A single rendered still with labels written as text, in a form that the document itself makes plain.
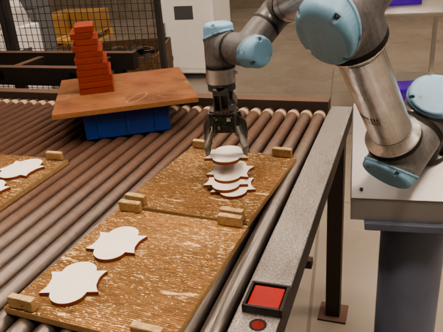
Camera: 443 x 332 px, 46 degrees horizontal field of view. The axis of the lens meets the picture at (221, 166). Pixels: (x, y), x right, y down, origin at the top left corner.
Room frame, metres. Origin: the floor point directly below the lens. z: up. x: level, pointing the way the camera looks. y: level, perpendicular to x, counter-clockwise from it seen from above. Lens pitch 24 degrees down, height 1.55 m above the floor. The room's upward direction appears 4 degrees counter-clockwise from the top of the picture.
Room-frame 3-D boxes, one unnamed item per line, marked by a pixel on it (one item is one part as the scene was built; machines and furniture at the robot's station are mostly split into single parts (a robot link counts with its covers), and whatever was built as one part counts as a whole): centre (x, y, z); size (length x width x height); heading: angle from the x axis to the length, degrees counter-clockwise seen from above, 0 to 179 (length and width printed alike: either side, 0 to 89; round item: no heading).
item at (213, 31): (1.30, -0.02, 1.31); 0.09 x 0.08 x 0.11; 37
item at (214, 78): (1.30, -0.02, 1.23); 0.08 x 0.08 x 0.05
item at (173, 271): (0.93, 0.19, 0.93); 0.41 x 0.35 x 0.02; 156
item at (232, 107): (1.29, -0.01, 1.15); 0.09 x 0.08 x 0.12; 172
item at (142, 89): (1.98, 0.35, 1.03); 0.50 x 0.50 x 0.02; 10
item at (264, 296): (0.80, -0.07, 0.92); 0.06 x 0.06 x 0.01; 70
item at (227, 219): (1.05, -0.01, 0.95); 0.06 x 0.02 x 0.03; 66
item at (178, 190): (1.32, 0.02, 0.93); 0.41 x 0.35 x 0.02; 155
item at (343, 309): (1.83, -0.44, 0.43); 0.12 x 0.12 x 0.85; 70
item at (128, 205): (1.16, 0.23, 0.95); 0.06 x 0.02 x 0.03; 66
